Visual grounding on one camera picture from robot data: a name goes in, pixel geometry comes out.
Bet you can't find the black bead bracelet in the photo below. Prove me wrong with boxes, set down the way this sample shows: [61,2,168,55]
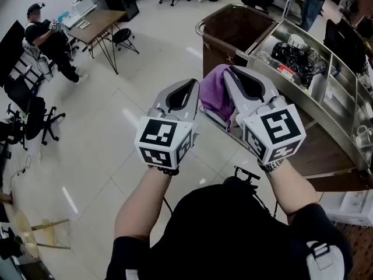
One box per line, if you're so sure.
[157,166,180,177]

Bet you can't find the black chest-mounted bracket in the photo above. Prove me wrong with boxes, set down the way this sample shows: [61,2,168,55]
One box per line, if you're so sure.
[234,165,261,188]

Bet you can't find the white floor cable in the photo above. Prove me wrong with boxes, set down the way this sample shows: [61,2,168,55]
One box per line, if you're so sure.
[11,155,33,180]

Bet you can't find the white mug blue stripe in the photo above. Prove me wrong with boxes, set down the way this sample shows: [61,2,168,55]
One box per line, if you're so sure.
[287,33,306,50]

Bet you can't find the person's right forearm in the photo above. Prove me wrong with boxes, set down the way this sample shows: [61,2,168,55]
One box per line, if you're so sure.
[263,159,320,218]

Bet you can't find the white storage shelf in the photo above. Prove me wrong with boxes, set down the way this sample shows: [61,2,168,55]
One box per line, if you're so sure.
[320,190,373,226]

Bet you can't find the silver wristwatch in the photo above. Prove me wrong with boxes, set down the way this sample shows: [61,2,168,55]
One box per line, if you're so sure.
[258,158,285,173]

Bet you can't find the steel compartment trolley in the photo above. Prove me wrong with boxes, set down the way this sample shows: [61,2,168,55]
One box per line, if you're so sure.
[194,3,373,193]

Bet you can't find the round bamboo stand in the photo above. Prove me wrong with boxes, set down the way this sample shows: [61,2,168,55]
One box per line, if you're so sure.
[0,191,71,259]

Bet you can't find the person's left forearm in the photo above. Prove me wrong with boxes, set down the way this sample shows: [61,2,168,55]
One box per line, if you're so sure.
[114,167,173,243]

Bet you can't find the purple cloth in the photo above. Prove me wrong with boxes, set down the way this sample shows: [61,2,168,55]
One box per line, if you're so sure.
[199,64,237,134]

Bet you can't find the clear plastic pitcher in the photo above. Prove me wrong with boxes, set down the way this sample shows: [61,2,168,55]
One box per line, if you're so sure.
[351,124,373,149]

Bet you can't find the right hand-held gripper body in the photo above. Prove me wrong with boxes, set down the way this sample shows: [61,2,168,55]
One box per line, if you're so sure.
[235,94,307,165]

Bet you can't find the black flat screen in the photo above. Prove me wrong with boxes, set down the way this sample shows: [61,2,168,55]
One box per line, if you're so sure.
[0,20,26,88]

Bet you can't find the black round stool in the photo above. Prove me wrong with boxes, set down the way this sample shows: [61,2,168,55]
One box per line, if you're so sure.
[112,27,140,55]

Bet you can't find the brown laundry cart bin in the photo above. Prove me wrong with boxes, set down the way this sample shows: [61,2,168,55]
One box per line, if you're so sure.
[200,6,279,80]

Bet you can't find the black plastic bag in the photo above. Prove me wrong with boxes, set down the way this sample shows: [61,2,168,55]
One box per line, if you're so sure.
[270,41,327,88]

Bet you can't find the white printer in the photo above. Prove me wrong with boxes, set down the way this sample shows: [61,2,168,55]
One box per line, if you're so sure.
[71,0,97,15]

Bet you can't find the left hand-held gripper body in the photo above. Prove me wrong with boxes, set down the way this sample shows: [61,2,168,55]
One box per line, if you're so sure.
[134,106,200,170]

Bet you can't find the wooden table black legs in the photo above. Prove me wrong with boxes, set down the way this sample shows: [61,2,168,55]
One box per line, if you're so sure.
[66,9,140,76]

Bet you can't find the person's black shirt torso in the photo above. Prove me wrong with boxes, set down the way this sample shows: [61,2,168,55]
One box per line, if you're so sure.
[104,182,354,280]

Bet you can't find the grey shoulder strap pouch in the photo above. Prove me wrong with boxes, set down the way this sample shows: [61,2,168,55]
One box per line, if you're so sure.
[305,240,347,280]

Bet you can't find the red label bottle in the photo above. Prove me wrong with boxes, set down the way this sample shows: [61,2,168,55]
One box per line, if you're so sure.
[262,55,305,86]

